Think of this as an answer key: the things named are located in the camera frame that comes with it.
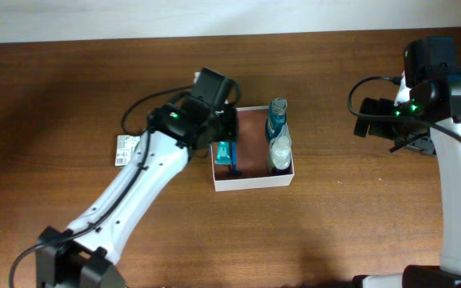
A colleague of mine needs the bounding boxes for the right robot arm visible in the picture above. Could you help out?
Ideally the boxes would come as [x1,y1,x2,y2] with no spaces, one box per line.
[347,36,461,287]

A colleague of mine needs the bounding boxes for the green white soap box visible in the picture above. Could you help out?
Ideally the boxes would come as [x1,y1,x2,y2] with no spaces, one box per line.
[114,135,140,167]

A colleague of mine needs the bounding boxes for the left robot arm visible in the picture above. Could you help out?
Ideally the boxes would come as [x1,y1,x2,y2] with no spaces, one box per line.
[34,68,242,287]

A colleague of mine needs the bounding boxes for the blue disposable razor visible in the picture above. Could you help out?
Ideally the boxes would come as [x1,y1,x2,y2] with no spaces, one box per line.
[228,142,243,176]

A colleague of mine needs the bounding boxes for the white cardboard box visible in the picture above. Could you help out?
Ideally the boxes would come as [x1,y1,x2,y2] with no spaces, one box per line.
[210,106,295,192]

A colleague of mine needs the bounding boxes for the Colgate toothpaste tube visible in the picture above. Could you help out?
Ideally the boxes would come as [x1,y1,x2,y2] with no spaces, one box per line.
[214,142,232,165]

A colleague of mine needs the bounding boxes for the clear pump soap bottle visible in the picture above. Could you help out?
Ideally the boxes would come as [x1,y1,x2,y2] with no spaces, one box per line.
[267,124,291,176]

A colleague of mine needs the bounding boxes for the blue mouthwash bottle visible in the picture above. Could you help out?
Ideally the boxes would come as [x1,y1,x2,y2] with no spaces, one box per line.
[265,98,287,142]

